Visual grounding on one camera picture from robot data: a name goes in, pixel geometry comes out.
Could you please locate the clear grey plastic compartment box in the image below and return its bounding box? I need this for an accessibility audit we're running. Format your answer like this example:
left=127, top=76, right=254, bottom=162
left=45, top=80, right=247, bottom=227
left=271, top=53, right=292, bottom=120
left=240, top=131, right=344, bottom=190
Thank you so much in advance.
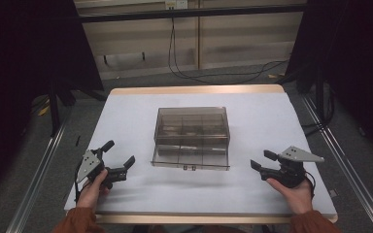
left=151, top=106, right=232, bottom=172

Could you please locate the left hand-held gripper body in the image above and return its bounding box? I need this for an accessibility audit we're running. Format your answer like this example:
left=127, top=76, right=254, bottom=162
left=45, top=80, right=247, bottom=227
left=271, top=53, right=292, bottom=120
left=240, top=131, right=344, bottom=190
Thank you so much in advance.
left=76, top=148, right=128, bottom=190

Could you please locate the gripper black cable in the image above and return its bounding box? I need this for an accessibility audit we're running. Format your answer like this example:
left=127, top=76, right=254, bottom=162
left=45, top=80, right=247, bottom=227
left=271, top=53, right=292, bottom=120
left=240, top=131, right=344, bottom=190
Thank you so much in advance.
left=304, top=170, right=317, bottom=199
left=73, top=162, right=89, bottom=204

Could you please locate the black floor cable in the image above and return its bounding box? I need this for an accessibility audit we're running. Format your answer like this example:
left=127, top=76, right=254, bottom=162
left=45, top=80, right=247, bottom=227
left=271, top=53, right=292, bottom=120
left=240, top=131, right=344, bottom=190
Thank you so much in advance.
left=167, top=17, right=289, bottom=85

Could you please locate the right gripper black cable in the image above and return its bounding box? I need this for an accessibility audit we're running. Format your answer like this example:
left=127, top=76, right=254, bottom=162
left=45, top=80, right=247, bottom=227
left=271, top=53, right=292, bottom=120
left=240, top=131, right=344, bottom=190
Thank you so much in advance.
left=304, top=170, right=317, bottom=199

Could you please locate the black horizontal bar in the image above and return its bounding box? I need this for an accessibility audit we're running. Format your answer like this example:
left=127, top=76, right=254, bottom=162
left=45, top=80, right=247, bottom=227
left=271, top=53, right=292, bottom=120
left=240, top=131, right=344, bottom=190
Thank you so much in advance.
left=77, top=3, right=307, bottom=24

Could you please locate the black curtain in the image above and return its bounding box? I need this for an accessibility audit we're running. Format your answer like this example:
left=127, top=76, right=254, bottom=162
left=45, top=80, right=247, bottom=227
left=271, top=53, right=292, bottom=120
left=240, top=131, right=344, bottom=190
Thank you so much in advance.
left=285, top=0, right=373, bottom=165
left=0, top=0, right=105, bottom=206

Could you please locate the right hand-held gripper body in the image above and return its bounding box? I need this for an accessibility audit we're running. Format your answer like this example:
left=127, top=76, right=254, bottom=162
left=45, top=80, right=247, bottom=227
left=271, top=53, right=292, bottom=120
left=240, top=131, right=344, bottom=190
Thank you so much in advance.
left=260, top=146, right=325, bottom=189

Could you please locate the person's right hand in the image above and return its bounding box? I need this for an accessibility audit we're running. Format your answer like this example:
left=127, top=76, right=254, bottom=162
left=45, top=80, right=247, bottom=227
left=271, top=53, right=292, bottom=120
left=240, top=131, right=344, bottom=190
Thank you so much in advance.
left=265, top=176, right=315, bottom=216

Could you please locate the white table mat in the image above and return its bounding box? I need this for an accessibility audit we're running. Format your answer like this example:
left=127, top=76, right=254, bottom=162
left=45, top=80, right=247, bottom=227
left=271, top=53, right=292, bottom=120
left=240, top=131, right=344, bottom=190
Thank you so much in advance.
left=63, top=91, right=338, bottom=218

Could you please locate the metal floor rail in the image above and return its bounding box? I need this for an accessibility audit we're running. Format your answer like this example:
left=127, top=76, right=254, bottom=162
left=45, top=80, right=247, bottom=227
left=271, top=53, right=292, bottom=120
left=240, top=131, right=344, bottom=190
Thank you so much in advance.
left=5, top=109, right=74, bottom=233
left=300, top=93, right=373, bottom=233

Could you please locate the person's left hand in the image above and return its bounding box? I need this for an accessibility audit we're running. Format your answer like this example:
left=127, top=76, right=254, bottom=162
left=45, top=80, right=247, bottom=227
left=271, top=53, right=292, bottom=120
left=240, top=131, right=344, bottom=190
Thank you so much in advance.
left=75, top=168, right=112, bottom=210

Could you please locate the black cable bundle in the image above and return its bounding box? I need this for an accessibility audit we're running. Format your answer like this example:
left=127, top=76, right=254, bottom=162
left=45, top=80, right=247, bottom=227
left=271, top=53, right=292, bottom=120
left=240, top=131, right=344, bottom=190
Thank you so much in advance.
left=300, top=83, right=336, bottom=137

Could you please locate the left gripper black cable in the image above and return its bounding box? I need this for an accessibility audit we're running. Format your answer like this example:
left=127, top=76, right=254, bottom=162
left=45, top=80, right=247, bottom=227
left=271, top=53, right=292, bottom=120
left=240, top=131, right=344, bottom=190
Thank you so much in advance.
left=73, top=162, right=89, bottom=204

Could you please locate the white wall socket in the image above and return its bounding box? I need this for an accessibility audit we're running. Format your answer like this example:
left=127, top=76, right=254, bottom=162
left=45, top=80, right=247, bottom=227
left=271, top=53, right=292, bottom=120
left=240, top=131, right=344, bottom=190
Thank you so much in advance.
left=164, top=0, right=189, bottom=11

